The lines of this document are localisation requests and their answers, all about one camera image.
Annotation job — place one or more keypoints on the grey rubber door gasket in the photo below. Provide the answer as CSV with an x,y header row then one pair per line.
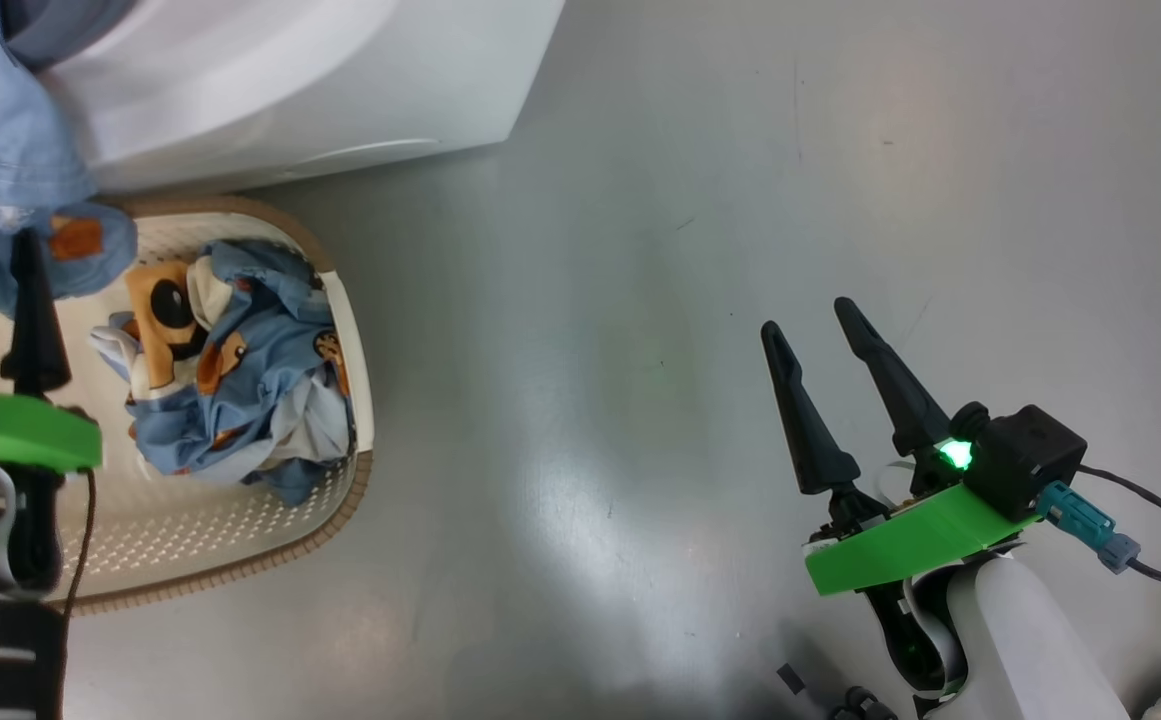
x,y
70,25

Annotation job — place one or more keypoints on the teal right camera connector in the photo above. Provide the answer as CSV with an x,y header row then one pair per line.
x,y
1080,520

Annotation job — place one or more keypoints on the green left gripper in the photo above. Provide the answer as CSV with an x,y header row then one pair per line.
x,y
10,430

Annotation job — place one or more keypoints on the blue garment with bear print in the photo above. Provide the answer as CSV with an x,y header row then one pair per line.
x,y
250,400

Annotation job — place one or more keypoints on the white front-load washing machine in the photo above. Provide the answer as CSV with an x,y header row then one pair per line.
x,y
340,80

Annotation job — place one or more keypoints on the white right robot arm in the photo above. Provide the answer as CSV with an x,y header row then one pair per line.
x,y
1030,650

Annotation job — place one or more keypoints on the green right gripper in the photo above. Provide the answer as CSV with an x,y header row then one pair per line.
x,y
900,545

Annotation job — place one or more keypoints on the cream perforated laundry basket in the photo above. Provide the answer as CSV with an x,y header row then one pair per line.
x,y
190,540

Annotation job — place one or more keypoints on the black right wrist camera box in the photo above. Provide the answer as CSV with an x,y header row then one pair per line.
x,y
1025,455

